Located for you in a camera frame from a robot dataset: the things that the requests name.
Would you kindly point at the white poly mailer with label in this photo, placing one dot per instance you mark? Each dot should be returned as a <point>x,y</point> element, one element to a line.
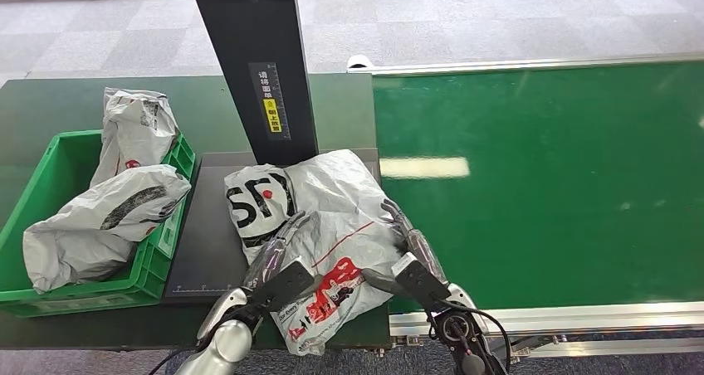
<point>137,133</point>

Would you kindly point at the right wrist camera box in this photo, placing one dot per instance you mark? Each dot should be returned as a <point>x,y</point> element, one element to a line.
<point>420,279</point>

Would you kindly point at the black scanner column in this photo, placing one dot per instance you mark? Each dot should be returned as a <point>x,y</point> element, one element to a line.
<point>258,42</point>

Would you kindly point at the green plastic crate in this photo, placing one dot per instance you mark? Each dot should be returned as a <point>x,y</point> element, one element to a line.
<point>60,166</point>

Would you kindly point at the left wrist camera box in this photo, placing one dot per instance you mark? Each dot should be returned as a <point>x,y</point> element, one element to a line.
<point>286,284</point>

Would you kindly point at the silver conveyor rail with brackets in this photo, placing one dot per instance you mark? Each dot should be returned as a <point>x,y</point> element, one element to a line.
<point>605,317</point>

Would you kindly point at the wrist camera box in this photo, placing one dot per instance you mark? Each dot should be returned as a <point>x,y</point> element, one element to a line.
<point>420,279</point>
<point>286,284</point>

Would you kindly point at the black yellow column label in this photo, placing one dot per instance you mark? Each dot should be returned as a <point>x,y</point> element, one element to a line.
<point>269,100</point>

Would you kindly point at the long silver conveyor rail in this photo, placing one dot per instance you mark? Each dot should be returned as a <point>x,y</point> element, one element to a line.
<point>522,63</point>

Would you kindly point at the black scanner base plate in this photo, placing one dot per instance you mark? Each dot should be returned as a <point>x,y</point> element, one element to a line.
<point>212,240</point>

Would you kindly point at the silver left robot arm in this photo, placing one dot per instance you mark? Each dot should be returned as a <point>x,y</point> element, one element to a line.
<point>225,339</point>

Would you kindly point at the white conveyor roller end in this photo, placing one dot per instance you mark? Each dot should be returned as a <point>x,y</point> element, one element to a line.
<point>358,61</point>

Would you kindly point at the white poly mailer red print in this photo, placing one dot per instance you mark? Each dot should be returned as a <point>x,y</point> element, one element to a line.
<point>335,213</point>

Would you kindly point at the dark green table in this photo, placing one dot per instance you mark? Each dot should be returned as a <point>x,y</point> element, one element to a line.
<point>49,100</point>

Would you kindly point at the green conveyor belt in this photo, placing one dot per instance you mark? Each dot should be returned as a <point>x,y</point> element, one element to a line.
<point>577,207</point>

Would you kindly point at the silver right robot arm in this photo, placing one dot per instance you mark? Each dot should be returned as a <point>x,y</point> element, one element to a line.
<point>464,334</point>

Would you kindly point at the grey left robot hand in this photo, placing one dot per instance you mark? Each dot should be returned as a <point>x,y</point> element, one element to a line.
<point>272,254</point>

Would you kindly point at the white poly mailer black stripe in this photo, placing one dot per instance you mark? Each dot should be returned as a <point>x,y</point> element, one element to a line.
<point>110,213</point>

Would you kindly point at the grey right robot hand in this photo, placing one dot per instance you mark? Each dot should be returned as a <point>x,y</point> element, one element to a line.
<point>418,243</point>

